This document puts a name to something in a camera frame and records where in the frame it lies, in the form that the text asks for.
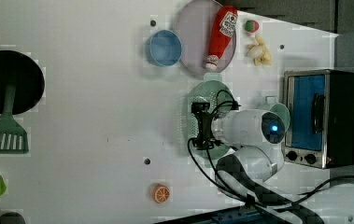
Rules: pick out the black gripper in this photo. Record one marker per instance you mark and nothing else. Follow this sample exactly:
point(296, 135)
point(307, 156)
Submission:
point(205, 140)

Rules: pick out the mint green plastic strainer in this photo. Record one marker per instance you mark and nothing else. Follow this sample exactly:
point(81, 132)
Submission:
point(211, 90)

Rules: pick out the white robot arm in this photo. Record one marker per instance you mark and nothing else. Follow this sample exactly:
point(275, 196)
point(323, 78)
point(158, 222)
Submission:
point(255, 136)

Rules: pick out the orange slice toy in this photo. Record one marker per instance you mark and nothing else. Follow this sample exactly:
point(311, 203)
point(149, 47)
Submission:
point(160, 194)

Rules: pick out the mint green mug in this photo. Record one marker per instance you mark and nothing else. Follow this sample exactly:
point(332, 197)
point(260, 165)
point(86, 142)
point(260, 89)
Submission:
point(272, 104)

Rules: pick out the blue bowl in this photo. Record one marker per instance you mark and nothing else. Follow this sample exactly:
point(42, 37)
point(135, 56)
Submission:
point(163, 48)

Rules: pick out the lilac round plate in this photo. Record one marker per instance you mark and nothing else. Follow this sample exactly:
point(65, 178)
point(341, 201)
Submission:
point(194, 27)

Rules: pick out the silver toaster oven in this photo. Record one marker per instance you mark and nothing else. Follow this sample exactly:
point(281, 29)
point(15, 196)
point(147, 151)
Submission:
point(321, 105)

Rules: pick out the red ketchup bottle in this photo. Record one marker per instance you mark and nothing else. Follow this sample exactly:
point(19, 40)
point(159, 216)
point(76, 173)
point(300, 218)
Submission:
point(221, 35)

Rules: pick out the green slotted spatula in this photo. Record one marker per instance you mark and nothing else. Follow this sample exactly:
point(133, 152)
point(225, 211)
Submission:
point(13, 138)

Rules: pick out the dark green toy at edge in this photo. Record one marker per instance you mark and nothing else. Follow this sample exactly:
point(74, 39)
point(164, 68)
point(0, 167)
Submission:
point(12, 218)

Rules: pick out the black frying pan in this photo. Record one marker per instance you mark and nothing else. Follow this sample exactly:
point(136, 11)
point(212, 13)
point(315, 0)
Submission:
point(26, 75)

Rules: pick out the blue metal rail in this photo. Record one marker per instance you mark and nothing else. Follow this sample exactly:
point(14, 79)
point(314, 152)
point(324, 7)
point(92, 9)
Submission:
point(229, 216)

